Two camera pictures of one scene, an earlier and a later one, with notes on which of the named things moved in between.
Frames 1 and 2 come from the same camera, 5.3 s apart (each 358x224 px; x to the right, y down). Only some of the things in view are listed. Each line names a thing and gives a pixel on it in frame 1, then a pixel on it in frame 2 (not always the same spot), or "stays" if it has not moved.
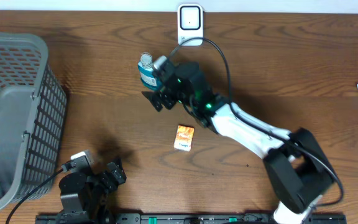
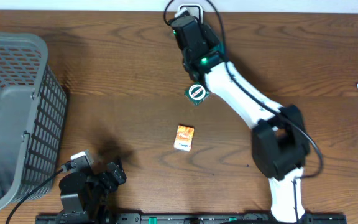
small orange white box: x=184 y=137 stays
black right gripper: x=155 y=99 to x=213 y=38
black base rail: x=124 y=218 stays
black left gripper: x=119 y=173 stays
